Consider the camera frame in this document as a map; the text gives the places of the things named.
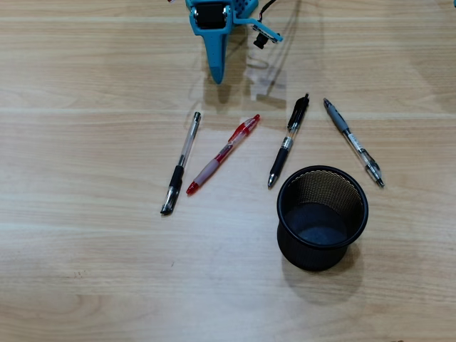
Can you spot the black grip retractable pen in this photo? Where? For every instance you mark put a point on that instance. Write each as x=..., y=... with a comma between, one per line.
x=281, y=160

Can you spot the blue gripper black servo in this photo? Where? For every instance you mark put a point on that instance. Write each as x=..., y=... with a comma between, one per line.
x=208, y=18

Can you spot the black mesh pen holder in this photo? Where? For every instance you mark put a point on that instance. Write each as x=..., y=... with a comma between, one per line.
x=313, y=256

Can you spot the blue wrist camera module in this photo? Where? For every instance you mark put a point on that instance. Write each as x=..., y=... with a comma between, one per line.
x=267, y=32

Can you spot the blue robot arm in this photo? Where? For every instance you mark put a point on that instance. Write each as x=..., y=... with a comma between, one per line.
x=244, y=7

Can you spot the clear pen with black cap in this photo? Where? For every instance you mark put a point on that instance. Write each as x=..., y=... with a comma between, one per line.
x=185, y=153

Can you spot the grey grip retractable pen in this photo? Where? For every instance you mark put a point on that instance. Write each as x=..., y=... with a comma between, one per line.
x=339, y=121

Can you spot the red retractable pen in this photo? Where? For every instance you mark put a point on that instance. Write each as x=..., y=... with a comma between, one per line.
x=213, y=165

